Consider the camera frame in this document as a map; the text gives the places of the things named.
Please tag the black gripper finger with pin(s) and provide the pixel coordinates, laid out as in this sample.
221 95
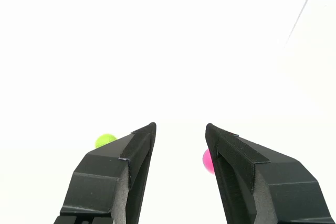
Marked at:
99 182
283 190

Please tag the green golf ball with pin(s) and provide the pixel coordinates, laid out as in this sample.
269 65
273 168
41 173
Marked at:
103 140

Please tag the pink golf ball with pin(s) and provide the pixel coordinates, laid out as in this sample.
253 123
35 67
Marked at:
207 161

